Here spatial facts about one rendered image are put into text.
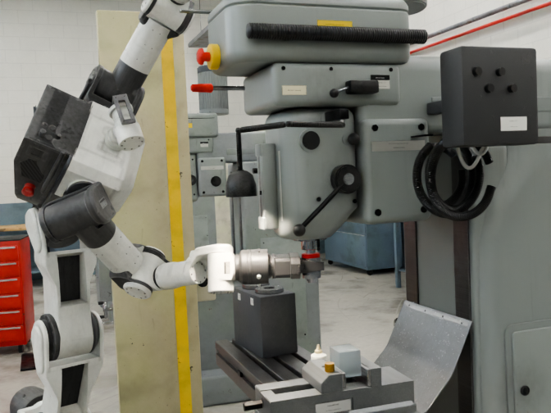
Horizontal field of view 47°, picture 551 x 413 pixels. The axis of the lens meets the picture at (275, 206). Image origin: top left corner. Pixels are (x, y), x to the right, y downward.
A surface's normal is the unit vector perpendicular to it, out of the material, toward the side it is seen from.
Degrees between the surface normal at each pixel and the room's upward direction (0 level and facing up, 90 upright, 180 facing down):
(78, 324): 81
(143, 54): 112
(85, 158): 59
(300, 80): 90
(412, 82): 90
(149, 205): 90
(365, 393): 90
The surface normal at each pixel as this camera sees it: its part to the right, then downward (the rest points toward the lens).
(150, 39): 0.29, 0.41
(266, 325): 0.44, 0.03
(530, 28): -0.94, 0.06
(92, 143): 0.53, -0.51
